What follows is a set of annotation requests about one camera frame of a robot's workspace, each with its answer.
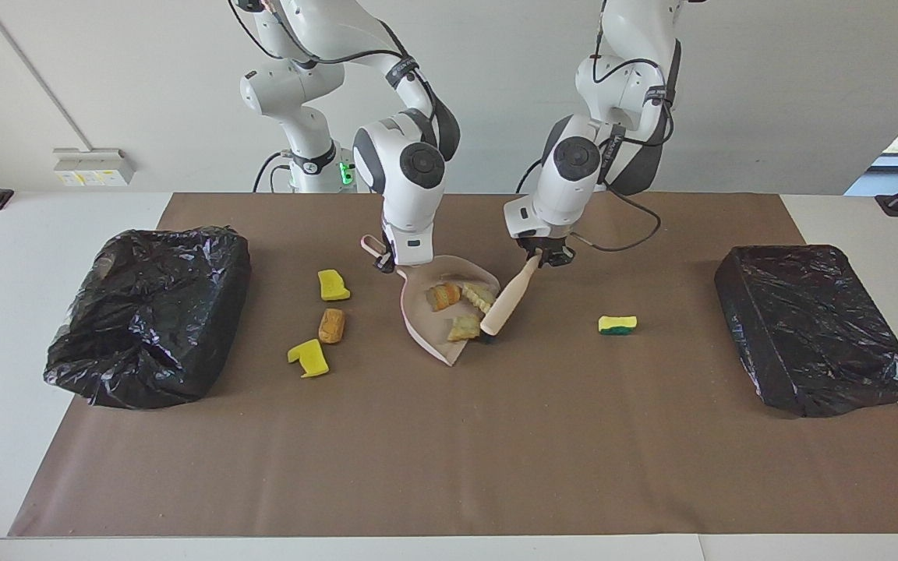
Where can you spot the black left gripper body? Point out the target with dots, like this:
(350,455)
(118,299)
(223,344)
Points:
(550,249)

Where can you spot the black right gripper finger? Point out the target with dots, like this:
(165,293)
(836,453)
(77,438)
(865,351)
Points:
(383,263)

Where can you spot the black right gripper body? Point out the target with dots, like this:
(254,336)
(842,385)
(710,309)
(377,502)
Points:
(394,255)

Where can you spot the small yellow sponge chunk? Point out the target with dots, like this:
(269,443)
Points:
(333,287)

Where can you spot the yellowish foam chunk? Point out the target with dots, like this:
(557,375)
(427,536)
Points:
(443,297)
(479,296)
(463,329)

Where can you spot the beige hand brush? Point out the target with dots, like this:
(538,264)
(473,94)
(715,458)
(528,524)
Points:
(507,300)

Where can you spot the pale pink plastic dustpan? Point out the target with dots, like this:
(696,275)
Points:
(426,327)

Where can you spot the brown sponge chunk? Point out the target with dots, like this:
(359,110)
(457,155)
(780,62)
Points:
(331,326)

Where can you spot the yellow and green sponge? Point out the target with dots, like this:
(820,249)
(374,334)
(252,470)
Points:
(617,324)

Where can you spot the notched yellow sponge piece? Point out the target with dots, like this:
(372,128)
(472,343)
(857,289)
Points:
(310,360)

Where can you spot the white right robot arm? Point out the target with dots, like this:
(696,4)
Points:
(410,167)

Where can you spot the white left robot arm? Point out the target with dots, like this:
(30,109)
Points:
(574,160)

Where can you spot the bin with crumpled black bag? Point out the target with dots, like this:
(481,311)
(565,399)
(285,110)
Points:
(153,319)

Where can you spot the bin with smooth black bag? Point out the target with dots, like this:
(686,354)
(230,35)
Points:
(807,327)

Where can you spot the brown paper table mat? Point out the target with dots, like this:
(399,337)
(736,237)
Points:
(449,491)

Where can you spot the white wall socket box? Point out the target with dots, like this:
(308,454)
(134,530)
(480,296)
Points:
(94,165)

